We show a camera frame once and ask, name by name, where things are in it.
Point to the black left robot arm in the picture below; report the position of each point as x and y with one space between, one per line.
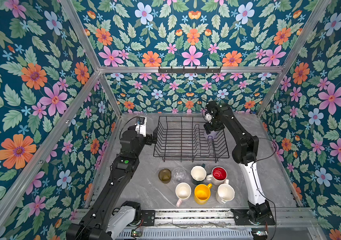
99 223

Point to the aluminium frame post left rear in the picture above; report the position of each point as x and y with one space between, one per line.
78 28

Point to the aluminium frame post right rear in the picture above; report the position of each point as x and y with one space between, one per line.
314 18

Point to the dark green mug white inside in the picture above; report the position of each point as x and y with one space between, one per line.
198 174

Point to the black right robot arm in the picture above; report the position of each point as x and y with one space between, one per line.
219 117

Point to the black wire dish rack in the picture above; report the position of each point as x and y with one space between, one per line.
182 139

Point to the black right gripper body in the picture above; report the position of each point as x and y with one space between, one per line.
214 125

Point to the yellow mug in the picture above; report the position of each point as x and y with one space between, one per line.
202 193

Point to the lilac plastic cup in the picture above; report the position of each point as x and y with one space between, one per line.
211 136

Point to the amber textured glass cup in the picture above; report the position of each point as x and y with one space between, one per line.
165 176

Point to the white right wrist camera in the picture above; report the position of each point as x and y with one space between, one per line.
208 117

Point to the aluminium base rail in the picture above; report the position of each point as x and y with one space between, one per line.
219 224

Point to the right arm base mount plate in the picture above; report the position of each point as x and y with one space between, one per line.
242 218

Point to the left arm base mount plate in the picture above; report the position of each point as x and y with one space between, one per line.
147 218

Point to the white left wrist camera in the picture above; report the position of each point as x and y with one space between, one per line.
140 126

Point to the aluminium frame post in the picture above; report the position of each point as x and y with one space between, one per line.
78 28
314 18

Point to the clear glass cup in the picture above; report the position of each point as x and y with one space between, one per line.
178 175

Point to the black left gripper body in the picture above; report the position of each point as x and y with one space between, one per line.
148 140

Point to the black hook rail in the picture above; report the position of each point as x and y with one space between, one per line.
189 70

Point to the white mug red inside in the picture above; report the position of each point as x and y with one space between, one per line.
217 176

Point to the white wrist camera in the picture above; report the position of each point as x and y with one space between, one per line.
208 117
140 126

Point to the cream mug pink handle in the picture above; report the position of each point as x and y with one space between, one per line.
183 192

